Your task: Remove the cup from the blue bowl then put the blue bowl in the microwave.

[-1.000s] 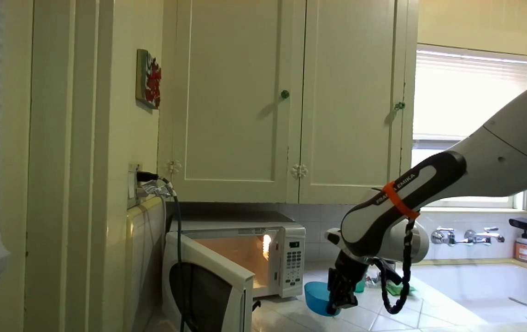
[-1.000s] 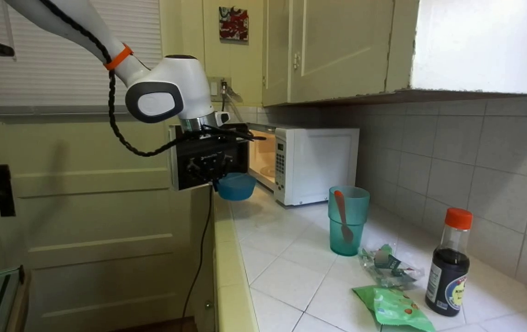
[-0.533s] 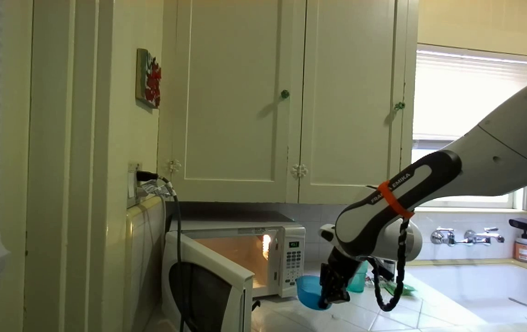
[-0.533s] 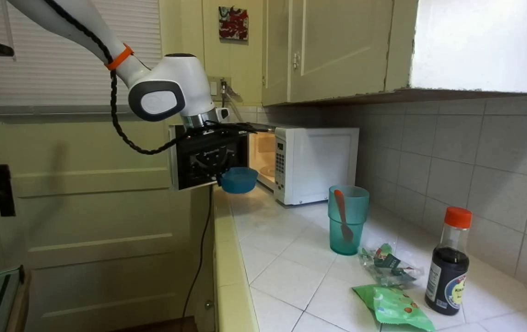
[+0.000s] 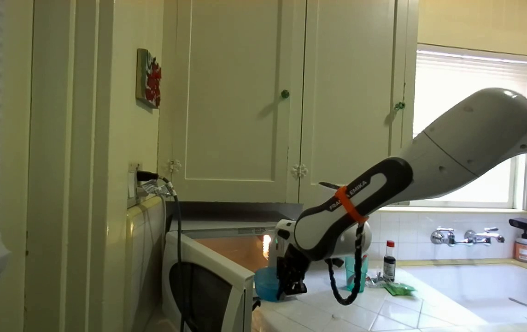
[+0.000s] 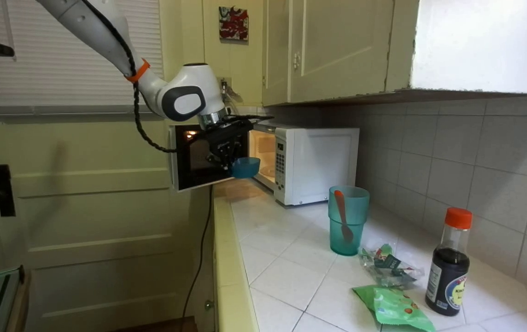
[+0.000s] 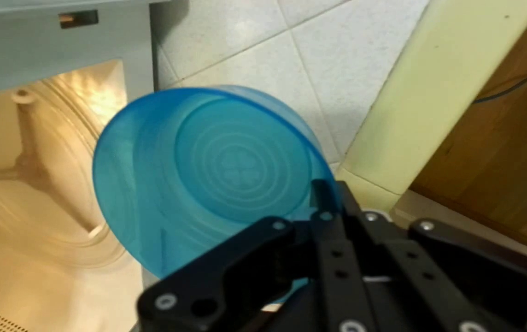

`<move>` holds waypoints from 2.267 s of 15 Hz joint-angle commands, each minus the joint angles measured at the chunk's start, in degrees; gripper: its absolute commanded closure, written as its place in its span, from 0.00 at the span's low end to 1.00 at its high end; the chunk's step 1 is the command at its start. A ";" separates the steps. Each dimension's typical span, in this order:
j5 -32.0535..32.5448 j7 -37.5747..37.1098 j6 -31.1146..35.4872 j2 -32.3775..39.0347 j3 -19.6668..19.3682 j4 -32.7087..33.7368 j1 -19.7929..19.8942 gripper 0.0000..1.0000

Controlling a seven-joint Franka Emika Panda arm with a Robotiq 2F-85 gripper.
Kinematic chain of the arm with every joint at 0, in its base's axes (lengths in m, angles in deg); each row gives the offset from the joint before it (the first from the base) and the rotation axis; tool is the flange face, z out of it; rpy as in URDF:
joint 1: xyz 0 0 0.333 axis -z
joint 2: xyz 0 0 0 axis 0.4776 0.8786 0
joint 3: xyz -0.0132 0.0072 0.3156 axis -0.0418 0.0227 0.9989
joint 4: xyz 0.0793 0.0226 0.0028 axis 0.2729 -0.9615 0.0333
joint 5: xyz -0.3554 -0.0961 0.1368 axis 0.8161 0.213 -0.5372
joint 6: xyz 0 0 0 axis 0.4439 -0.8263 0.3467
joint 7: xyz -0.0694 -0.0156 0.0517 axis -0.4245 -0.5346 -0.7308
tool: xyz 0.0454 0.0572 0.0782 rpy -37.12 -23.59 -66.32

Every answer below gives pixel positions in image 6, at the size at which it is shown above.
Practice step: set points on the clear plastic snack wrapper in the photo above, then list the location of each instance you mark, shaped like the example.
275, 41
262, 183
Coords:
389, 264

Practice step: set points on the teal translucent plastic cup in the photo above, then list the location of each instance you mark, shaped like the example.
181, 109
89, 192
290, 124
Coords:
358, 236

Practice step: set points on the white microwave oven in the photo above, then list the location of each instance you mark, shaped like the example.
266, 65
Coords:
319, 162

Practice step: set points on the brown wooden spoon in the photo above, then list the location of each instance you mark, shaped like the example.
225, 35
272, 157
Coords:
342, 212

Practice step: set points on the black glass microwave door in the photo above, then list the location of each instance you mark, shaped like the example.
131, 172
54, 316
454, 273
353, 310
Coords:
187, 166

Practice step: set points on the red wall picture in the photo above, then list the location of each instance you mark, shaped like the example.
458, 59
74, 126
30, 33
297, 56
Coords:
233, 24

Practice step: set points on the green snack bag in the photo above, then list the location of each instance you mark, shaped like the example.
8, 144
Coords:
395, 306

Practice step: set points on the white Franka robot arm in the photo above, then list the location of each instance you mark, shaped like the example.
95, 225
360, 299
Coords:
104, 37

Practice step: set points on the bright window pane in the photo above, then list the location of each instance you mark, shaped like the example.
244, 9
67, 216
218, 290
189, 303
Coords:
487, 43

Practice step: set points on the pale green wall cabinet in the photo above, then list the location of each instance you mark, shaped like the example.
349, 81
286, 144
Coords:
338, 48

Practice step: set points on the blue plastic bowl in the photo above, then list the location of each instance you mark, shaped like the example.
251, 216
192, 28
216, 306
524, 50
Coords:
246, 166

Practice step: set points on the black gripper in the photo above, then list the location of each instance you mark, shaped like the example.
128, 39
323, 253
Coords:
229, 139

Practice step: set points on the soy sauce bottle red cap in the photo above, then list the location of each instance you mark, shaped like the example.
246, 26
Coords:
448, 277

